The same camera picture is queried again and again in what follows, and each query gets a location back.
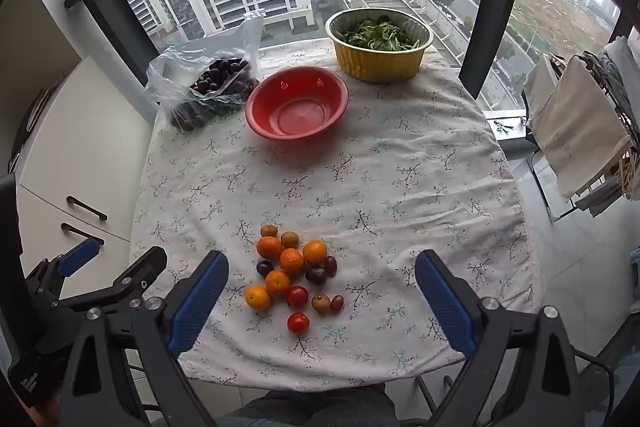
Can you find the yellow woven basket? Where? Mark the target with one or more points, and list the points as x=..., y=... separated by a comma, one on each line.
x=375, y=64

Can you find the dark purple plum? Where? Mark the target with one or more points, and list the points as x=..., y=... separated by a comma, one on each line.
x=315, y=276
x=264, y=267

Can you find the clear plastic bag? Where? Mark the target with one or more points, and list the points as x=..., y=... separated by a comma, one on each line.
x=170, y=72

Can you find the beige covered furniture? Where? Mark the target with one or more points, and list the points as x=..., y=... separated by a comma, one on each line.
x=575, y=132

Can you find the brown longan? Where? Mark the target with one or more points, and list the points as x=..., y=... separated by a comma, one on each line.
x=289, y=239
x=269, y=231

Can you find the pile of dark red cherries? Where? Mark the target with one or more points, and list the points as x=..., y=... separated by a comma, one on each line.
x=215, y=77

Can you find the person's grey trousers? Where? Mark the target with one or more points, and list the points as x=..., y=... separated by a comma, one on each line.
x=310, y=407

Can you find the red plastic colander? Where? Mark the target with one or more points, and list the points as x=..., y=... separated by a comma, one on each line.
x=300, y=107

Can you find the white cabinet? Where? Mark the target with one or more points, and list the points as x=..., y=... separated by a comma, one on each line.
x=75, y=132

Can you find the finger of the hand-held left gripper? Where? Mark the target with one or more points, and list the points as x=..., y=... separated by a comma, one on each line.
x=77, y=257
x=145, y=268

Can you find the small metal clips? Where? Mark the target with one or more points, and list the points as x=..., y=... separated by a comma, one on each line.
x=506, y=127

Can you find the small orange mandarin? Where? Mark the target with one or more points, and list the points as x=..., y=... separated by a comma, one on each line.
x=278, y=282
x=258, y=298
x=315, y=252
x=270, y=248
x=292, y=261

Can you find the blue plastic stool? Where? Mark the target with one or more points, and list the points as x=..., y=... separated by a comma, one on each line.
x=635, y=264

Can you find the metal drying rack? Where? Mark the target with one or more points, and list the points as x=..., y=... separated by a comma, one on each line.
x=590, y=194

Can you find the red cherry tomato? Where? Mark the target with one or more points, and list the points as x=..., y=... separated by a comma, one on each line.
x=298, y=322
x=297, y=296

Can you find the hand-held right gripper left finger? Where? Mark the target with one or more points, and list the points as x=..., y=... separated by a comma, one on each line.
x=197, y=302

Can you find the black window frame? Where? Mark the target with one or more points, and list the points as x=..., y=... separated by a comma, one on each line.
x=482, y=7

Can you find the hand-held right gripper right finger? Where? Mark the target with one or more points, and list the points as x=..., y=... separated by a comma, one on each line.
x=445, y=302

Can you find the green leafy vegetables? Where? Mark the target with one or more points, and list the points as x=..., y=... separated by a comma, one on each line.
x=380, y=34

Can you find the small red tomato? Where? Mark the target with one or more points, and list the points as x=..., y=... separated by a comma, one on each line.
x=337, y=303

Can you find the white hanging cloth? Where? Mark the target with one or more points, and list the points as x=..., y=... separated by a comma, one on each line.
x=537, y=82

